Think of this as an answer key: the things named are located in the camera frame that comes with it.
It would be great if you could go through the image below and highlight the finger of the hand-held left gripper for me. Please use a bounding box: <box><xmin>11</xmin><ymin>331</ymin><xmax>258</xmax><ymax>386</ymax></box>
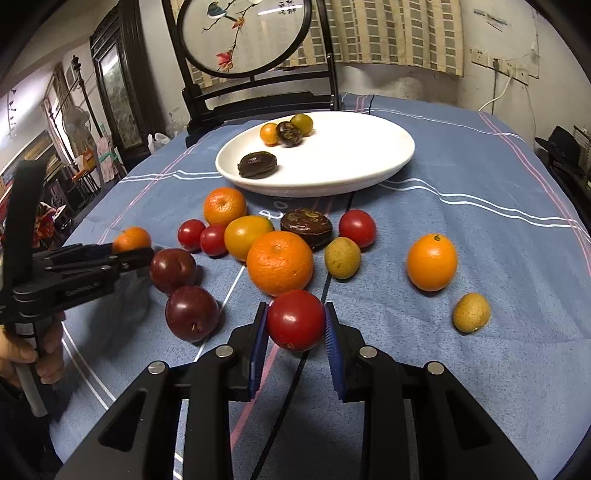
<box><xmin>42</xmin><ymin>247</ymin><xmax>156</xmax><ymax>283</ymax></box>
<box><xmin>36</xmin><ymin>244</ymin><xmax>117</xmax><ymax>265</ymax></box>

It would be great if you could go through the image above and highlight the thin black cable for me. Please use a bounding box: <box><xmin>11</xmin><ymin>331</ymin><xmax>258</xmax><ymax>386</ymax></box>
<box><xmin>256</xmin><ymin>191</ymin><xmax>356</xmax><ymax>469</ymax></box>

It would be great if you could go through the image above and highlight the person's left hand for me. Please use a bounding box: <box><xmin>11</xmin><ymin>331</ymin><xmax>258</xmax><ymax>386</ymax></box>
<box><xmin>0</xmin><ymin>318</ymin><xmax>66</xmax><ymax>385</ymax></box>

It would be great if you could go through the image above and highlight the round dark brown passion fruit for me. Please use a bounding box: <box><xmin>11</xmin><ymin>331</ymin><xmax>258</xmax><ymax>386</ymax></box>
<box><xmin>276</xmin><ymin>121</ymin><xmax>304</xmax><ymax>147</ymax></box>

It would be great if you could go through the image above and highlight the checked beige curtain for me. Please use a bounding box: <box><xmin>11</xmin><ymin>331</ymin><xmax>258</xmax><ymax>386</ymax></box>
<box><xmin>185</xmin><ymin>0</ymin><xmax>465</xmax><ymax>88</ymax></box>

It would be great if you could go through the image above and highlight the smooth yellow-orange tangerine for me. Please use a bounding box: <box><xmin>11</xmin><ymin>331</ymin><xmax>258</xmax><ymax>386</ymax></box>
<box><xmin>224</xmin><ymin>215</ymin><xmax>275</xmax><ymax>262</ymax></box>

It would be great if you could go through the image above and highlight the tan speckled longan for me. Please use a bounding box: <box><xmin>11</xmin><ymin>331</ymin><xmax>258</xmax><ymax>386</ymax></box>
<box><xmin>452</xmin><ymin>292</ymin><xmax>491</xmax><ymax>334</ymax></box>
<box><xmin>324</xmin><ymin>237</ymin><xmax>362</xmax><ymax>280</ymax></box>

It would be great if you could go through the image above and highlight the blue striped tablecloth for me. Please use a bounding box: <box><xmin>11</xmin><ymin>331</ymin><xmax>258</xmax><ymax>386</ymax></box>
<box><xmin>48</xmin><ymin>92</ymin><xmax>591</xmax><ymax>480</ymax></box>

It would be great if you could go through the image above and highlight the white wall socket strip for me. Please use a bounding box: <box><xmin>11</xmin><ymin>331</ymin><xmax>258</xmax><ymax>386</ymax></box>
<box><xmin>471</xmin><ymin>46</ymin><xmax>541</xmax><ymax>85</ymax></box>

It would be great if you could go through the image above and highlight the large orange mandarin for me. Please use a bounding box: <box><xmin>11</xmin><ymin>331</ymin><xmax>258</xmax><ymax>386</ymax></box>
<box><xmin>246</xmin><ymin>231</ymin><xmax>315</xmax><ymax>297</ymax></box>

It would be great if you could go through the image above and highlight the dark wooden cabinet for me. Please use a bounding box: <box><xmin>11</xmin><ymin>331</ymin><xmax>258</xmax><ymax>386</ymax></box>
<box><xmin>90</xmin><ymin>0</ymin><xmax>185</xmax><ymax>160</ymax></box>

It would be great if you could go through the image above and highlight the red patterned cloth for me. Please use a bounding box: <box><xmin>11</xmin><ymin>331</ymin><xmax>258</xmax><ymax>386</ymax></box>
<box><xmin>32</xmin><ymin>202</ymin><xmax>66</xmax><ymax>238</ymax></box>

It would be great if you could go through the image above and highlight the round embroidered screen black stand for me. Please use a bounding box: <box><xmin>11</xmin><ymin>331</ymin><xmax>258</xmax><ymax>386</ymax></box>
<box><xmin>161</xmin><ymin>0</ymin><xmax>342</xmax><ymax>148</ymax></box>

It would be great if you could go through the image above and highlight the dark red plum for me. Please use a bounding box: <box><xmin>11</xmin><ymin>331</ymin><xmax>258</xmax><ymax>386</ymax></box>
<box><xmin>165</xmin><ymin>285</ymin><xmax>221</xmax><ymax>343</ymax></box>
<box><xmin>149</xmin><ymin>248</ymin><xmax>198</xmax><ymax>296</ymax></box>

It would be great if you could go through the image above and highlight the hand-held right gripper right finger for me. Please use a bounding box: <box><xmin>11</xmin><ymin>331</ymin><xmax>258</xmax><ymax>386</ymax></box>
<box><xmin>324</xmin><ymin>302</ymin><xmax>539</xmax><ymax>480</ymax></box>

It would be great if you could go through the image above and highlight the red cherry tomato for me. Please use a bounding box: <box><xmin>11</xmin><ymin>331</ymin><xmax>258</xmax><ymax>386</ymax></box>
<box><xmin>178</xmin><ymin>219</ymin><xmax>206</xmax><ymax>252</ymax></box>
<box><xmin>267</xmin><ymin>290</ymin><xmax>327</xmax><ymax>352</ymax></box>
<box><xmin>200</xmin><ymin>224</ymin><xmax>229</xmax><ymax>257</ymax></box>
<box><xmin>338</xmin><ymin>209</ymin><xmax>377</xmax><ymax>249</ymax></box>

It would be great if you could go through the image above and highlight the white power cable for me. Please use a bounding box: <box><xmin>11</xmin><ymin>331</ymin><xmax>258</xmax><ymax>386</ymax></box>
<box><xmin>478</xmin><ymin>69</ymin><xmax>514</xmax><ymax>114</ymax></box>

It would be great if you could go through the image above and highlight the small matte orange tangerine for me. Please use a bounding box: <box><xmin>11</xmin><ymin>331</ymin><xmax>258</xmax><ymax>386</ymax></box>
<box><xmin>112</xmin><ymin>226</ymin><xmax>152</xmax><ymax>254</ymax></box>

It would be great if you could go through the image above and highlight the white oval plate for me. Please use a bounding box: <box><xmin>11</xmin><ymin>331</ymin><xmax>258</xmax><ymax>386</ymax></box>
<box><xmin>215</xmin><ymin>111</ymin><xmax>415</xmax><ymax>198</ymax></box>

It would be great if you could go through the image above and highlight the speckled dark passion fruit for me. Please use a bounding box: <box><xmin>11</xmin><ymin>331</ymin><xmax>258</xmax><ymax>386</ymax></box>
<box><xmin>280</xmin><ymin>208</ymin><xmax>333</xmax><ymax>251</ymax></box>

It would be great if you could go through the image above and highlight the orange mandarin with green stem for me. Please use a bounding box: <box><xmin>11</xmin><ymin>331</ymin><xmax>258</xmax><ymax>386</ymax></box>
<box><xmin>406</xmin><ymin>233</ymin><xmax>459</xmax><ymax>292</ymax></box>

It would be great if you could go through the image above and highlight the black hat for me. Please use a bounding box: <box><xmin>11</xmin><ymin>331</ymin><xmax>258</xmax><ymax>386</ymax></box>
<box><xmin>536</xmin><ymin>126</ymin><xmax>588</xmax><ymax>177</ymax></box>

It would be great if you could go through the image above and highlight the green-yellow citrus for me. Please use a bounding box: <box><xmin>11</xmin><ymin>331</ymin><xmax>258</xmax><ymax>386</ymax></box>
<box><xmin>290</xmin><ymin>113</ymin><xmax>315</xmax><ymax>137</ymax></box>

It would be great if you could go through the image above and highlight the oval dark brown passion fruit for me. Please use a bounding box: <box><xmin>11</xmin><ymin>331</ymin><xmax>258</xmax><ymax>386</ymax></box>
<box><xmin>238</xmin><ymin>152</ymin><xmax>278</xmax><ymax>179</ymax></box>

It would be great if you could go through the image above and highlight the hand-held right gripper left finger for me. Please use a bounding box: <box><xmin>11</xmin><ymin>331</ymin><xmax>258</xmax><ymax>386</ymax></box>
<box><xmin>55</xmin><ymin>302</ymin><xmax>269</xmax><ymax>480</ymax></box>

